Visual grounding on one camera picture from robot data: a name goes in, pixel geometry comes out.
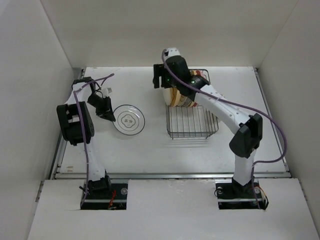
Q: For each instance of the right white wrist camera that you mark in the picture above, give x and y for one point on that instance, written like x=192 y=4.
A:
x=170 y=52

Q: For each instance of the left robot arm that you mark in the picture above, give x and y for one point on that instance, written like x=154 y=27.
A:
x=78 y=129

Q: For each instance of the tan yellow plate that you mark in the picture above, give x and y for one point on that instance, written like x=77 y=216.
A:
x=176 y=98

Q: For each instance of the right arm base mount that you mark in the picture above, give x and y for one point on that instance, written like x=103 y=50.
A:
x=232 y=196

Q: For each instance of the pink plate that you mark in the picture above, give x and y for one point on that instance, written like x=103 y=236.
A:
x=200 y=73

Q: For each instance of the grey patterned plate in rack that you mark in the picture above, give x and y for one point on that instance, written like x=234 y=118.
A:
x=187 y=103

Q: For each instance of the white plate with dark rim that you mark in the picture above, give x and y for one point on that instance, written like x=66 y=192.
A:
x=129 y=120

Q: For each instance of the cream white plate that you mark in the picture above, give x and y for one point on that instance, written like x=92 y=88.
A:
x=167 y=95

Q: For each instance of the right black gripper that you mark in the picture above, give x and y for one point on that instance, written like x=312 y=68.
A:
x=160 y=70

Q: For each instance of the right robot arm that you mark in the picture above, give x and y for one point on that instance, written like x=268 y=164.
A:
x=247 y=129

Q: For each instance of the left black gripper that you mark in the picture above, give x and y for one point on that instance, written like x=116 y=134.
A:
x=106 y=111

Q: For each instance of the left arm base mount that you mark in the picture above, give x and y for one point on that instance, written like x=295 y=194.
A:
x=114 y=199

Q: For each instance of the wire dish rack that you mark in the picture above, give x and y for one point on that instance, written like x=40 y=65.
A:
x=190 y=122

